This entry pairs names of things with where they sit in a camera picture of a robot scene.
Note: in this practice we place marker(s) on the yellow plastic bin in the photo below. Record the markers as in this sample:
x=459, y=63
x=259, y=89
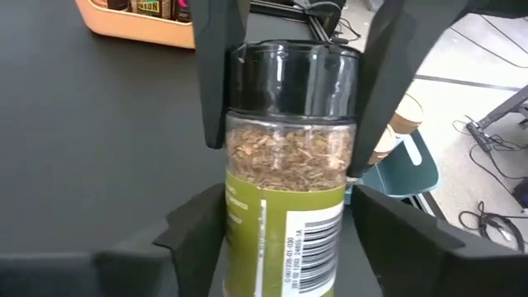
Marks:
x=136, y=31

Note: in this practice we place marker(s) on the tan-lid seasoning jar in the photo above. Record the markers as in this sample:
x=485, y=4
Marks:
x=406, y=113

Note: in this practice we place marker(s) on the black-lid green herb bottle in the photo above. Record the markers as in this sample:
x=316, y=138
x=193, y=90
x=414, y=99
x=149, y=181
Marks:
x=288, y=165

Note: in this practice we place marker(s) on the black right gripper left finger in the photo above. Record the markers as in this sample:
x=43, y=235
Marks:
x=194, y=255

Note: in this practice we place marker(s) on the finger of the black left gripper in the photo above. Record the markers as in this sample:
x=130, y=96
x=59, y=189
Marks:
x=214, y=62
x=392, y=62

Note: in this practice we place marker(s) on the blue plastic bin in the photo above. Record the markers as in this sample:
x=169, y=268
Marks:
x=404, y=173

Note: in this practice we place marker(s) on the grey metal stand base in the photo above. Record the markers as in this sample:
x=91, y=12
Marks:
x=495, y=115

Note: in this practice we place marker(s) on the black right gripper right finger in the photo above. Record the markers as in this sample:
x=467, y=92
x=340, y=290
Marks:
x=412, y=255

